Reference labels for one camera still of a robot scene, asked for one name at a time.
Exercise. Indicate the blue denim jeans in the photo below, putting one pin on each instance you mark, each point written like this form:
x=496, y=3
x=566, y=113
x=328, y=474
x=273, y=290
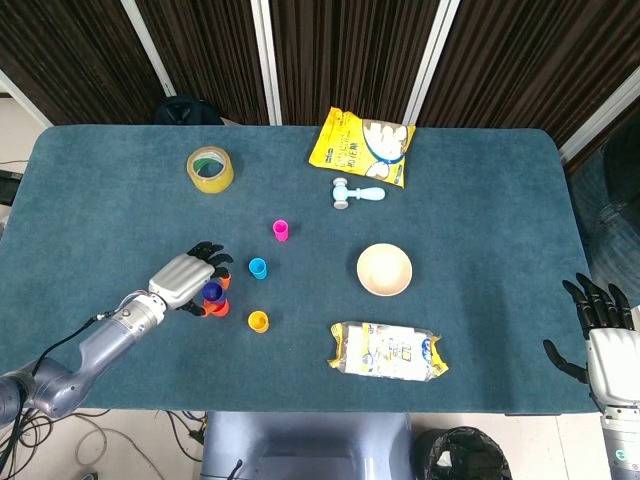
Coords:
x=617, y=240

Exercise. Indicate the yellowish packing tape roll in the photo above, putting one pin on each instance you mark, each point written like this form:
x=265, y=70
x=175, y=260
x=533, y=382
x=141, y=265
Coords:
x=217, y=182

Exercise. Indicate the cyan plastic cup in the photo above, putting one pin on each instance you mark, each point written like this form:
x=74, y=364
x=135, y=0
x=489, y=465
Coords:
x=258, y=268

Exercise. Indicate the small pink plastic cup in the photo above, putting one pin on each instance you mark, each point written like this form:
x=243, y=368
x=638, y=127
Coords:
x=281, y=230

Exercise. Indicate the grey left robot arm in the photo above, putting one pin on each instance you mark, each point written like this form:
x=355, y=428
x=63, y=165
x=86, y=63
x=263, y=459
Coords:
x=100, y=345

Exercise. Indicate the yellow marshmallow bag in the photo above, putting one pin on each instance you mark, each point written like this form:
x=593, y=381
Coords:
x=345, y=145

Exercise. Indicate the yellow plastic cup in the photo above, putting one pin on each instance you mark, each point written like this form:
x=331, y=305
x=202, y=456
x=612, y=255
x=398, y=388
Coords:
x=258, y=321

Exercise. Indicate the beige bowl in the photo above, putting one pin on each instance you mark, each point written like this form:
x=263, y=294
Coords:
x=384, y=270

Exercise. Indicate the black trash bin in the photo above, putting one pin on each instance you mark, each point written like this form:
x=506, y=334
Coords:
x=460, y=455

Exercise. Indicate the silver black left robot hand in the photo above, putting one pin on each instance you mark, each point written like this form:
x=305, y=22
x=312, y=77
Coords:
x=182, y=277

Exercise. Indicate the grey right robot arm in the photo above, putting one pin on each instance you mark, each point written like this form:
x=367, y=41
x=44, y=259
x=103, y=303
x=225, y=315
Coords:
x=622, y=445

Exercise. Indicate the black box device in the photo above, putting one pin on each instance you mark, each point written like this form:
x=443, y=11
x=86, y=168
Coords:
x=9, y=187

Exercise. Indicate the teal table cloth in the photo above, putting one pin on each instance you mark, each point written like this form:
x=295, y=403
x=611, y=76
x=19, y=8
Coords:
x=475, y=225

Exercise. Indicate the yellow white clear food pack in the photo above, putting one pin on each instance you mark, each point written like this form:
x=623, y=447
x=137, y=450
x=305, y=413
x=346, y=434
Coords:
x=385, y=352

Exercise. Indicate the black backpack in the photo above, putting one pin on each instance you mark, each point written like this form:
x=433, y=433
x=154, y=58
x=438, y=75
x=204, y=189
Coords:
x=185, y=112

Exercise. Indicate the white divider frame post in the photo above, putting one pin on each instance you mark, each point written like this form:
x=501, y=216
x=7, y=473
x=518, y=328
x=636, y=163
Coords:
x=267, y=60
x=150, y=50
x=25, y=100
x=430, y=60
x=600, y=120

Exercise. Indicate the dark purple plastic cup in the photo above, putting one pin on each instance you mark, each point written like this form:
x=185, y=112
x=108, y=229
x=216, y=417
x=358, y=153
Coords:
x=212, y=291

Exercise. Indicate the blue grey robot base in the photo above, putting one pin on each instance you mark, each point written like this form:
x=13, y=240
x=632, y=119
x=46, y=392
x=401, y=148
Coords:
x=310, y=445

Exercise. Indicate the pale blue toy hammer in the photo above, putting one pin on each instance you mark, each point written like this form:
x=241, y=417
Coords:
x=342, y=192

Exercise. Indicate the large orange plastic cup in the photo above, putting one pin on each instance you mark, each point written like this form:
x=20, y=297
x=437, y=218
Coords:
x=221, y=310

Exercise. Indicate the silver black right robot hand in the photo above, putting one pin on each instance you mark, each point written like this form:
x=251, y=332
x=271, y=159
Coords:
x=612, y=360

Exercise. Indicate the dark brown divider panel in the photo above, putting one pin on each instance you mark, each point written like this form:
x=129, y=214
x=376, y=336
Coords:
x=210, y=50
x=540, y=55
x=350, y=50
x=75, y=55

